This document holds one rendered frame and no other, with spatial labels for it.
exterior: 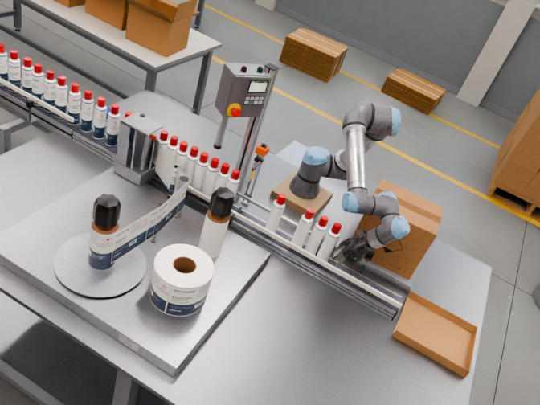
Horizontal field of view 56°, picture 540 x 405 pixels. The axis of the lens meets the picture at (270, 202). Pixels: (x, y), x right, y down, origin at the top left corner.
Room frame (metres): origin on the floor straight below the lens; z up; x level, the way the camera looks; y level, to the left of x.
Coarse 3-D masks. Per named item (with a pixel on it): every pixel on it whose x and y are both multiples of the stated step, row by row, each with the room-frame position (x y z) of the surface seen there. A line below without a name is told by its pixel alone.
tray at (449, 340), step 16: (416, 304) 1.62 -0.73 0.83; (432, 304) 1.62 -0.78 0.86; (400, 320) 1.50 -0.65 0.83; (416, 320) 1.53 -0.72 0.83; (432, 320) 1.56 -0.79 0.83; (448, 320) 1.60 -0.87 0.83; (464, 320) 1.59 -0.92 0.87; (400, 336) 1.40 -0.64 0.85; (416, 336) 1.44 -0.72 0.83; (432, 336) 1.47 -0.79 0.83; (448, 336) 1.51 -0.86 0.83; (464, 336) 1.54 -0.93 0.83; (432, 352) 1.36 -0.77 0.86; (448, 352) 1.42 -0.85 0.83; (464, 352) 1.45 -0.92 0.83; (448, 368) 1.34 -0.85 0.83; (464, 368) 1.33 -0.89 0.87
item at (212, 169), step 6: (216, 162) 1.76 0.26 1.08; (210, 168) 1.76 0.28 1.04; (216, 168) 1.77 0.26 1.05; (210, 174) 1.75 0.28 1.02; (216, 174) 1.77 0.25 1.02; (204, 180) 1.77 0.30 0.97; (210, 180) 1.75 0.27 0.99; (204, 186) 1.76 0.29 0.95; (210, 186) 1.75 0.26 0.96; (204, 192) 1.75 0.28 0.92; (210, 192) 1.76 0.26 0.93
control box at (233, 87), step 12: (228, 72) 1.80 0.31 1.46; (240, 72) 1.80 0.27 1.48; (252, 72) 1.84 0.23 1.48; (264, 72) 1.88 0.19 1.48; (228, 84) 1.79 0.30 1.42; (240, 84) 1.79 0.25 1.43; (216, 96) 1.84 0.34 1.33; (228, 96) 1.77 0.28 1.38; (240, 96) 1.80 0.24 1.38; (264, 96) 1.87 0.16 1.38; (228, 108) 1.77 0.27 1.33; (240, 108) 1.81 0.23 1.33; (252, 108) 1.84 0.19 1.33
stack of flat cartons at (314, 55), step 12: (288, 36) 5.85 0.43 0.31; (300, 36) 5.98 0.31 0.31; (312, 36) 6.13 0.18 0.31; (288, 48) 5.82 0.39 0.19; (300, 48) 5.79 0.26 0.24; (312, 48) 5.76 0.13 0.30; (324, 48) 5.86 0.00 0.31; (336, 48) 6.00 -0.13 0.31; (288, 60) 5.81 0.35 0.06; (300, 60) 5.78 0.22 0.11; (312, 60) 5.76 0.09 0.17; (324, 60) 5.72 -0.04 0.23; (336, 60) 5.79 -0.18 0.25; (312, 72) 5.75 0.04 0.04; (324, 72) 5.72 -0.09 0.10; (336, 72) 6.05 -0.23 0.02
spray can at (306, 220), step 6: (306, 210) 1.66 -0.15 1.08; (312, 210) 1.66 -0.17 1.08; (306, 216) 1.65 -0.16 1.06; (312, 216) 1.65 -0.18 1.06; (300, 222) 1.65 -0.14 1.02; (306, 222) 1.64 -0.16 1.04; (312, 222) 1.65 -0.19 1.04; (300, 228) 1.64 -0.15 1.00; (306, 228) 1.64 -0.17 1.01; (294, 234) 1.65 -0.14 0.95; (300, 234) 1.64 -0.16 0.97; (306, 234) 1.65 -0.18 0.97; (294, 240) 1.64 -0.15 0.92; (300, 240) 1.64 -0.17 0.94; (300, 246) 1.64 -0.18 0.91
